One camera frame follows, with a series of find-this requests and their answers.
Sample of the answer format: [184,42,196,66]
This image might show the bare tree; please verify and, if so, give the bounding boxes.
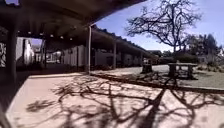
[124,0,203,64]

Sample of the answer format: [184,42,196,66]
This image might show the picnic table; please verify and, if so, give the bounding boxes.
[167,62,199,80]

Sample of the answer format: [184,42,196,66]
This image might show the dark evergreen trees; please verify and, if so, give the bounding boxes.
[184,33,224,65]

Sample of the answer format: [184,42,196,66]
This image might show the pale yard ground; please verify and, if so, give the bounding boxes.
[91,64,224,90]

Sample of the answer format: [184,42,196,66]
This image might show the tree stump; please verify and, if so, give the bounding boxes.
[141,63,154,75]

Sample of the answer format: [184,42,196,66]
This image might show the dark kerb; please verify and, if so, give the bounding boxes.
[89,73,224,95]

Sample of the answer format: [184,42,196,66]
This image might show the concrete pavement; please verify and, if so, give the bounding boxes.
[0,71,224,128]

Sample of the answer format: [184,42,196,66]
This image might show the covered walkway roof with posts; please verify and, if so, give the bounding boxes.
[0,0,160,75]

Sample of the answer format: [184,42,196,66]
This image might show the low pale building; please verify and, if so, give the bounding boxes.
[14,36,144,68]

